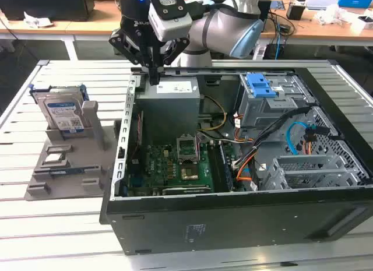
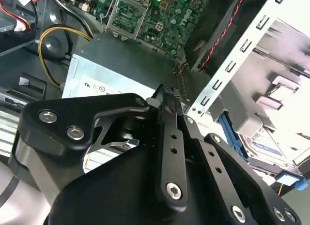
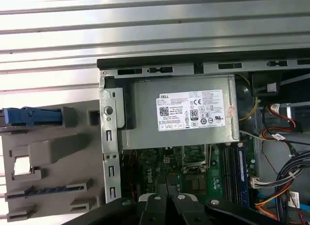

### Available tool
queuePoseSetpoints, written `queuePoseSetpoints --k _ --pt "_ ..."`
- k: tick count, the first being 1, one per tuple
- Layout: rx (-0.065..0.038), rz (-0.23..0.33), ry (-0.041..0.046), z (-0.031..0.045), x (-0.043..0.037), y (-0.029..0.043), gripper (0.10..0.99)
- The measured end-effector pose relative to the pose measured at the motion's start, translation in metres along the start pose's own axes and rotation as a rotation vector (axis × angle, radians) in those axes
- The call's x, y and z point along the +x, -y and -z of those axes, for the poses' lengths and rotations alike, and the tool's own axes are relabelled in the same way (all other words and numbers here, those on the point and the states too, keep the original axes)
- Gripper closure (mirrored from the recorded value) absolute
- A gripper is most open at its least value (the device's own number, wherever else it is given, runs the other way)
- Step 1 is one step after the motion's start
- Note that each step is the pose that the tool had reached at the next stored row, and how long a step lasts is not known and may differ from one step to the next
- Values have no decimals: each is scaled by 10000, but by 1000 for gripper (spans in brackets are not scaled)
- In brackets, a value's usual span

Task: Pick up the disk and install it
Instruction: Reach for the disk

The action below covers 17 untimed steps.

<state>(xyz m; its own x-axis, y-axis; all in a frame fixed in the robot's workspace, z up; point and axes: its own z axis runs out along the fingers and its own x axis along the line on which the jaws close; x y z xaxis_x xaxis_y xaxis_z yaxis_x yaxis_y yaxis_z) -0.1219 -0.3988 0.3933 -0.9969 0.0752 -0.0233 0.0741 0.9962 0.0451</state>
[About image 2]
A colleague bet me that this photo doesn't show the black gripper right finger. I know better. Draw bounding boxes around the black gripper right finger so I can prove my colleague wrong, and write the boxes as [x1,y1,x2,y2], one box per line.
[178,101,303,225]

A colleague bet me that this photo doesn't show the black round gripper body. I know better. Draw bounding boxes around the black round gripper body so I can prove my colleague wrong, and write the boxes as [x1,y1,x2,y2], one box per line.
[48,147,233,225]

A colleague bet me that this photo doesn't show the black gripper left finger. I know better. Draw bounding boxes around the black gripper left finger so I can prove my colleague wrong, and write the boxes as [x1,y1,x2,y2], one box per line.
[8,85,191,209]

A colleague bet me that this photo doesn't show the hard disk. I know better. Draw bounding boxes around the hard disk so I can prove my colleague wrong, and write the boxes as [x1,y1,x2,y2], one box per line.
[217,111,307,191]

